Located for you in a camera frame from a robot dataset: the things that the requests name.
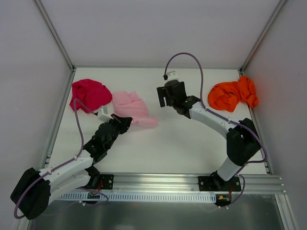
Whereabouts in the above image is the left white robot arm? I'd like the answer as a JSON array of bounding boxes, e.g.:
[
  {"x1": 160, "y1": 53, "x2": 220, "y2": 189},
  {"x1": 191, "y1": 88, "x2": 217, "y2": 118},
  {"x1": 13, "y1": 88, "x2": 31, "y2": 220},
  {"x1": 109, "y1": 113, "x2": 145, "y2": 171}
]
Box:
[{"x1": 10, "y1": 114, "x2": 133, "y2": 220}]

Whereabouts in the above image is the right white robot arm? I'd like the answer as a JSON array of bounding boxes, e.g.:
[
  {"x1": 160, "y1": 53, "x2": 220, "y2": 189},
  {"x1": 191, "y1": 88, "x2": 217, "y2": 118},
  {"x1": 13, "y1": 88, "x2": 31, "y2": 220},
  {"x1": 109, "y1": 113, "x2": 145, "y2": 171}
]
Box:
[{"x1": 156, "y1": 80, "x2": 260, "y2": 190}]

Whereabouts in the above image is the magenta t shirt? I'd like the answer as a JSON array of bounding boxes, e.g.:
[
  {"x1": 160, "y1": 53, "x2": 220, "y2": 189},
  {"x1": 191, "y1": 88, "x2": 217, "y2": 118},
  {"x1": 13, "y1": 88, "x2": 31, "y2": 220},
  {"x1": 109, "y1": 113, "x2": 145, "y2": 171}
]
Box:
[{"x1": 70, "y1": 79, "x2": 112, "y2": 113}]

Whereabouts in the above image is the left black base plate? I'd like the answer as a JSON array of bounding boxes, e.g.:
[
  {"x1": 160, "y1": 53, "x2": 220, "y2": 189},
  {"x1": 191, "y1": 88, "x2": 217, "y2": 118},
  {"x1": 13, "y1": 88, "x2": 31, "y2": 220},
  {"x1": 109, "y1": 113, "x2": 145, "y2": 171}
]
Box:
[{"x1": 84, "y1": 173, "x2": 114, "y2": 190}]

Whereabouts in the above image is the orange t shirt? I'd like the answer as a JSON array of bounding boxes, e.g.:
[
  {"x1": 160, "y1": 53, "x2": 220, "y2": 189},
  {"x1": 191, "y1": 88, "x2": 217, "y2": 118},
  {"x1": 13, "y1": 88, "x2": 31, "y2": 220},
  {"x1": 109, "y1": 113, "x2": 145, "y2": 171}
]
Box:
[{"x1": 208, "y1": 75, "x2": 259, "y2": 113}]

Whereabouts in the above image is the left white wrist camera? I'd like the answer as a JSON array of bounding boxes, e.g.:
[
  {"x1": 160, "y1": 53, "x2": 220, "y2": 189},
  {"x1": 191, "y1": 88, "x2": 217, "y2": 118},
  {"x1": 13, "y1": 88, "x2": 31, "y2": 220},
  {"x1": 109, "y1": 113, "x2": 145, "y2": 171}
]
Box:
[{"x1": 97, "y1": 106, "x2": 113, "y2": 123}]

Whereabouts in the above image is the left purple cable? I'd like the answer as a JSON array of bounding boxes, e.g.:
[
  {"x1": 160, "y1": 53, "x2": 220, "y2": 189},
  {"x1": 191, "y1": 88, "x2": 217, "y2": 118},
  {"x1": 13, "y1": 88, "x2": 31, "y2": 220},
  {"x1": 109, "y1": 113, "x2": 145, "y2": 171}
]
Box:
[{"x1": 13, "y1": 98, "x2": 109, "y2": 219}]

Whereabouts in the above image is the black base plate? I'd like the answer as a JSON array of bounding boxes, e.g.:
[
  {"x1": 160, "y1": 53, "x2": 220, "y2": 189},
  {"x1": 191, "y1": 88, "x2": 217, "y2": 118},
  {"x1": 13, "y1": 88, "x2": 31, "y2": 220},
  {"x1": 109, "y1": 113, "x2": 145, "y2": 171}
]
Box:
[
  {"x1": 84, "y1": 173, "x2": 114, "y2": 190},
  {"x1": 198, "y1": 172, "x2": 242, "y2": 192}
]

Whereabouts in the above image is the left aluminium frame post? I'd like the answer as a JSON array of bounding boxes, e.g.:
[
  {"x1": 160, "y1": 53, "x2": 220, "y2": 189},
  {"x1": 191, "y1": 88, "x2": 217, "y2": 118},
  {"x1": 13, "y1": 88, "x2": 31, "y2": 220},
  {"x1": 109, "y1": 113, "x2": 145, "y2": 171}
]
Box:
[{"x1": 33, "y1": 0, "x2": 75, "y2": 72}]

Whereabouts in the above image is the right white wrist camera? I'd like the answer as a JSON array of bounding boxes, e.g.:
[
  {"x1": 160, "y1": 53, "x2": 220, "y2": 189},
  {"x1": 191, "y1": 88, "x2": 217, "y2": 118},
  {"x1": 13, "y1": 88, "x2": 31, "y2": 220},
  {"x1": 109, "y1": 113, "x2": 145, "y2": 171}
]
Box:
[{"x1": 163, "y1": 71, "x2": 179, "y2": 82}]

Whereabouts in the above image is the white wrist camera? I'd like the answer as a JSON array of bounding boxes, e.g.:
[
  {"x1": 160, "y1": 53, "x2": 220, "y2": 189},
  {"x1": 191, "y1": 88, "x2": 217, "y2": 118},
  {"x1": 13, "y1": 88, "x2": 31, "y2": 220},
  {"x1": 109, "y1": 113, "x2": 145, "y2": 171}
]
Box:
[
  {"x1": 97, "y1": 106, "x2": 113, "y2": 123},
  {"x1": 163, "y1": 71, "x2": 179, "y2": 82}
]

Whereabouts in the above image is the white slotted cable duct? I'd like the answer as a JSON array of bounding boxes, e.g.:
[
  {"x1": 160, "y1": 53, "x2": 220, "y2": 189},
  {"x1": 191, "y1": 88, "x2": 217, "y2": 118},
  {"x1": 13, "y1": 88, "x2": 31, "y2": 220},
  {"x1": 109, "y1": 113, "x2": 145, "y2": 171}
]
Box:
[{"x1": 58, "y1": 190, "x2": 216, "y2": 204}]

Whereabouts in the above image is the front aluminium rail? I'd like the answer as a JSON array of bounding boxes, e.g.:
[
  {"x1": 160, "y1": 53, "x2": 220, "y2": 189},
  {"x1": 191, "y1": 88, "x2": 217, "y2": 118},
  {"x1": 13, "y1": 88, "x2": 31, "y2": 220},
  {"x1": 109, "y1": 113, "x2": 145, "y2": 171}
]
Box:
[{"x1": 26, "y1": 171, "x2": 286, "y2": 194}]

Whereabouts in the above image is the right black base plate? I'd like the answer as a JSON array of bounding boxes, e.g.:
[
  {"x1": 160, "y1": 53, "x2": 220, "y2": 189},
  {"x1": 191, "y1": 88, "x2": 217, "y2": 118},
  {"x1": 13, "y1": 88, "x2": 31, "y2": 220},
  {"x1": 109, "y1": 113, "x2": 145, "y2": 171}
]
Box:
[{"x1": 198, "y1": 172, "x2": 242, "y2": 192}]

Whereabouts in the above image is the pink t shirt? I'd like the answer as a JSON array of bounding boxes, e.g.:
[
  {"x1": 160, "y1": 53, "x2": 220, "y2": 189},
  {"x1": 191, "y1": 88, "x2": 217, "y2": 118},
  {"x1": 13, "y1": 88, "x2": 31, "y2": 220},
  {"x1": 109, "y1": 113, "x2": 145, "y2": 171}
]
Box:
[{"x1": 112, "y1": 91, "x2": 159, "y2": 128}]

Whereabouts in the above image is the aluminium frame post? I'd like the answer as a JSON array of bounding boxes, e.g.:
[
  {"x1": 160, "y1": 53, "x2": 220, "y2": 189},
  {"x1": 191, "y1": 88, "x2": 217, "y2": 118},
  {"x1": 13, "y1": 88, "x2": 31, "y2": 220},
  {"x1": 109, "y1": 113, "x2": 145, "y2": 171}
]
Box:
[
  {"x1": 33, "y1": 0, "x2": 75, "y2": 72},
  {"x1": 238, "y1": 0, "x2": 288, "y2": 75}
]

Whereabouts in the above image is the right aluminium frame post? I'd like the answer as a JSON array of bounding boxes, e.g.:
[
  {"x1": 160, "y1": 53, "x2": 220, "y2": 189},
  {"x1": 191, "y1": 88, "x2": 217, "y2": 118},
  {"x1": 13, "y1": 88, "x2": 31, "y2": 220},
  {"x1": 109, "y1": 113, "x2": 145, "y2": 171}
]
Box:
[{"x1": 238, "y1": 0, "x2": 288, "y2": 75}]

